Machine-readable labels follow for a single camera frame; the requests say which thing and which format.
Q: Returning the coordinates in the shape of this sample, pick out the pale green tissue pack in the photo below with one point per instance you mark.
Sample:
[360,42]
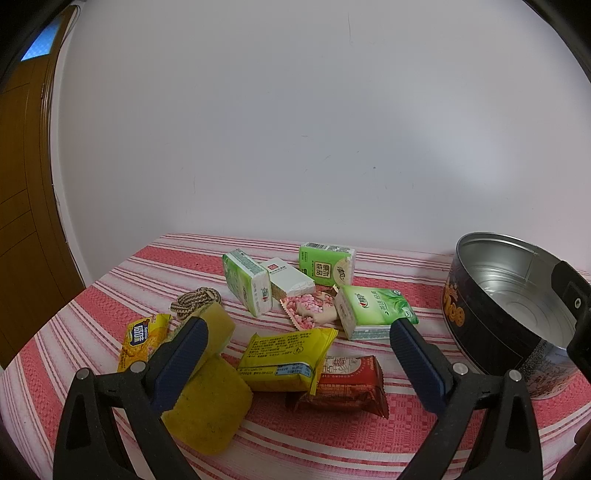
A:
[247,281]
[369,311]

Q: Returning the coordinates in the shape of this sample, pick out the yellow sponge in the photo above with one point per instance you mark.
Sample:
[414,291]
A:
[221,327]
[207,406]

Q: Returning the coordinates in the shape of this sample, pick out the red snack packet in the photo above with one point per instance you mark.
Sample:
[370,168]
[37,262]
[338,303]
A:
[346,383]

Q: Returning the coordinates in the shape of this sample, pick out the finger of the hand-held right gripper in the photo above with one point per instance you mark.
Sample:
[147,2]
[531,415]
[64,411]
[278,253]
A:
[572,290]

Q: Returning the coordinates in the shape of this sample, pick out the yellow cracker packet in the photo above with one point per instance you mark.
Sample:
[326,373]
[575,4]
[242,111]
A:
[141,341]

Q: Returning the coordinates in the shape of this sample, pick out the white tissue pack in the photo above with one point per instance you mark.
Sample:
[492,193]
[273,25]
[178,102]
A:
[291,279]

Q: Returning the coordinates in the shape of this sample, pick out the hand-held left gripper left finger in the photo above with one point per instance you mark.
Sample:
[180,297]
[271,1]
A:
[182,364]

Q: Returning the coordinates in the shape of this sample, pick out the door window pane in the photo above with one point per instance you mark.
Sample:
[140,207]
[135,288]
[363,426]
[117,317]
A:
[41,44]

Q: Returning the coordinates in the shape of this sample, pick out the pink snack packet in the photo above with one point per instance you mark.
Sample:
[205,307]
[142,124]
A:
[309,309]

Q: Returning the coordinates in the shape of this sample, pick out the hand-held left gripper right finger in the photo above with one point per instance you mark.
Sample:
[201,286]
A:
[418,364]

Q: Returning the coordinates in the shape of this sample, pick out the red striped cloth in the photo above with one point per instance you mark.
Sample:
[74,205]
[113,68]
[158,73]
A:
[323,443]

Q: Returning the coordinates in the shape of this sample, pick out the wooden door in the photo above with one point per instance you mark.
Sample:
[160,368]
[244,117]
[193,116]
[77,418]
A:
[27,184]

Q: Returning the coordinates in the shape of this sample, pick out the yellow snack packet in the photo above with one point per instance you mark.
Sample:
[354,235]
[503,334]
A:
[286,360]

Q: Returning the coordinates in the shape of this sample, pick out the round metal tin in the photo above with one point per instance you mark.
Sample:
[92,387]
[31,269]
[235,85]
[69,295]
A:
[485,341]

